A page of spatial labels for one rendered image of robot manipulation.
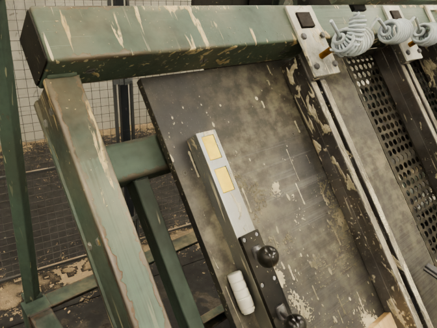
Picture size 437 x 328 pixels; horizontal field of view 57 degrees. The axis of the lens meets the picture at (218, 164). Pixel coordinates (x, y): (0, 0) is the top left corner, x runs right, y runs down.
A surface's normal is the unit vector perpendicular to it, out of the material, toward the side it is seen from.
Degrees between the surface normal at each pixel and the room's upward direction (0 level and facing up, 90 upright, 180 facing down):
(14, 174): 97
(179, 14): 51
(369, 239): 90
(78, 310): 0
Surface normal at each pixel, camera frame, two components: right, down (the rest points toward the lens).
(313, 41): 0.53, -0.30
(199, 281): 0.04, -0.91
